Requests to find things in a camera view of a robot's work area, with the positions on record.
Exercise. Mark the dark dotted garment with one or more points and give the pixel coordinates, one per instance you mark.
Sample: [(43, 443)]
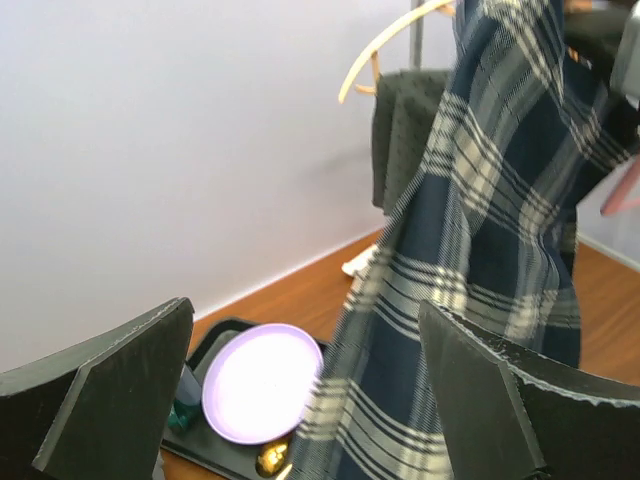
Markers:
[(406, 105)]

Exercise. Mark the orange hanger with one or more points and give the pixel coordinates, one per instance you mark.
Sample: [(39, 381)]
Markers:
[(578, 58)]

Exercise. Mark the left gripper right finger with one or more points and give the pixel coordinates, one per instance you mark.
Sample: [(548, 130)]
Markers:
[(508, 412)]

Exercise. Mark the pink hanger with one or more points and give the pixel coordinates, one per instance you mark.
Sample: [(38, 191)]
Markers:
[(618, 200)]

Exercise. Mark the gold spoon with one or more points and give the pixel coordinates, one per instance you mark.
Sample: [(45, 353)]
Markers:
[(272, 457)]

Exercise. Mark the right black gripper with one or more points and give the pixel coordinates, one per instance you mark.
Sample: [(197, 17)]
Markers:
[(618, 23)]

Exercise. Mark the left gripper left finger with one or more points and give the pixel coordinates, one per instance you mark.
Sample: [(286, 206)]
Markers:
[(98, 409)]

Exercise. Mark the navy white plaid skirt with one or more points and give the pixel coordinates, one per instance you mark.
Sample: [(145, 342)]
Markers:
[(486, 231)]

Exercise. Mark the dark teal cup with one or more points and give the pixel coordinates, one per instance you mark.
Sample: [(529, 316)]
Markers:
[(187, 402)]

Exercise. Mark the black tray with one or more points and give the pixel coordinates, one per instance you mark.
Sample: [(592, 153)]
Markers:
[(200, 444)]

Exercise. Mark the white wooden hanger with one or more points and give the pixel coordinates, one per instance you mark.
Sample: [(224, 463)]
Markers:
[(370, 54)]

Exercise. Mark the purple plate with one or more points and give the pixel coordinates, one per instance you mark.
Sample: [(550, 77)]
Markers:
[(258, 385)]

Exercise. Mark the clothes rack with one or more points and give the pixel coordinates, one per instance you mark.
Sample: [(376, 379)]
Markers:
[(413, 21)]

